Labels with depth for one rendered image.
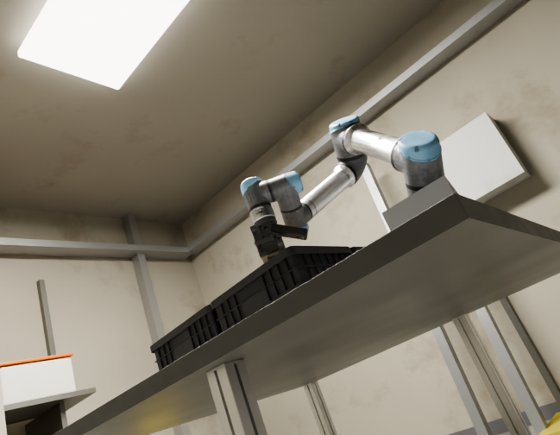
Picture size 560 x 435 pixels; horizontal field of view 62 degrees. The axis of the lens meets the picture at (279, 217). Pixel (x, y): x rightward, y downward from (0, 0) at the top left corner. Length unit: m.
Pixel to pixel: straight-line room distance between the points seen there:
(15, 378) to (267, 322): 2.53
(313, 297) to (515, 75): 2.98
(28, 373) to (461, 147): 3.04
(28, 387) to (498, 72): 3.56
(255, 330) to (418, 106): 3.07
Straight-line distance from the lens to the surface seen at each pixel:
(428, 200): 1.31
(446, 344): 3.13
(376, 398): 3.84
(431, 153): 1.41
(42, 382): 3.28
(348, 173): 1.76
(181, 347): 1.70
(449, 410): 3.62
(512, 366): 3.03
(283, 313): 0.81
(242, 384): 1.02
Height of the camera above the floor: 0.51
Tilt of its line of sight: 23 degrees up
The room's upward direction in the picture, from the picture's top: 22 degrees counter-clockwise
